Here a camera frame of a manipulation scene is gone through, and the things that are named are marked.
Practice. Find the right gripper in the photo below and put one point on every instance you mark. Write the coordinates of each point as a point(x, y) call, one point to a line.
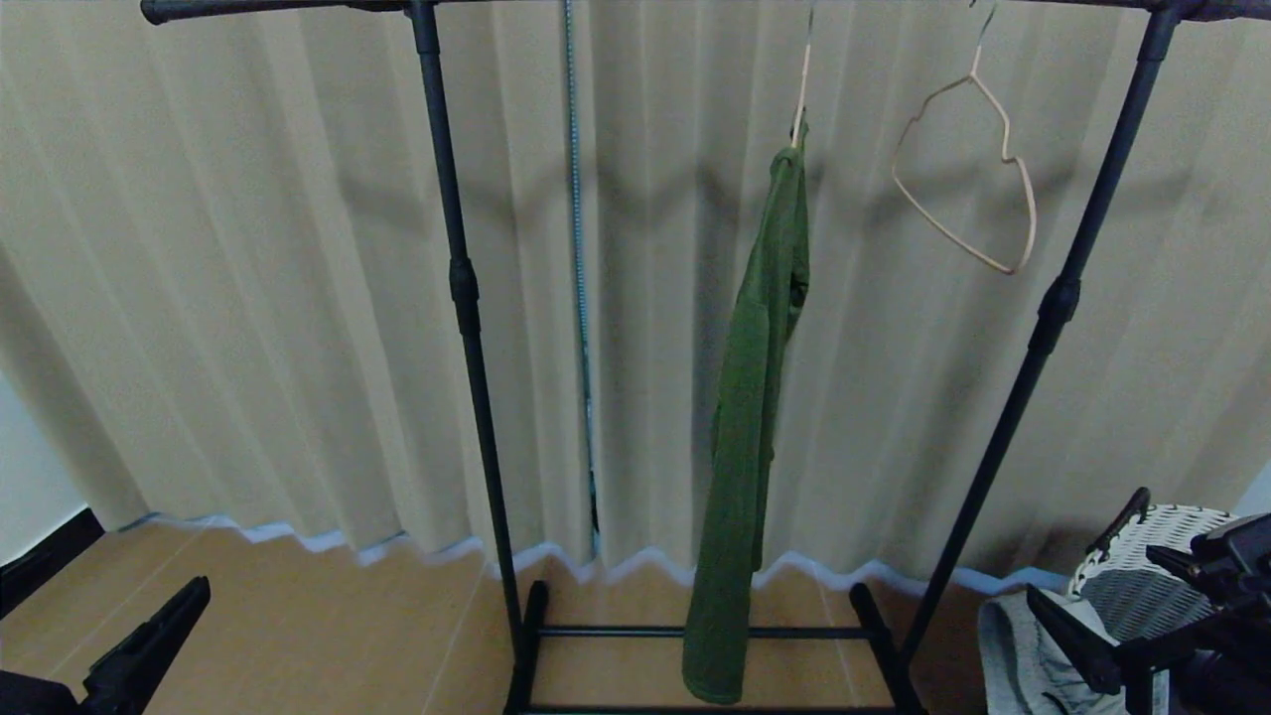
point(1211, 675)

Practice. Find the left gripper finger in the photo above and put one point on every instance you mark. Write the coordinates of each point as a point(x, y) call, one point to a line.
point(149, 655)

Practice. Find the pale grey shorts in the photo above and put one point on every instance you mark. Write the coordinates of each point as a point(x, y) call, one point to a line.
point(1023, 645)

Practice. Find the green printed sleeveless shirt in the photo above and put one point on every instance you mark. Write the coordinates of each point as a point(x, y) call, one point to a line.
point(745, 447)

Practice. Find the pink clothes hanger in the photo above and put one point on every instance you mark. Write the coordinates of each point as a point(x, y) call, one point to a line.
point(1011, 270)
point(800, 89)

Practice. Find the white laundry basket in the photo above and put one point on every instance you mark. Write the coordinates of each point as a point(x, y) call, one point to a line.
point(1182, 521)

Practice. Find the black clothes rack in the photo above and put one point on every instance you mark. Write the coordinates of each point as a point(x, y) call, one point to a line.
point(462, 288)

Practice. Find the beige curtain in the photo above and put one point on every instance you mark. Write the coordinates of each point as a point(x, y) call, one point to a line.
point(248, 248)

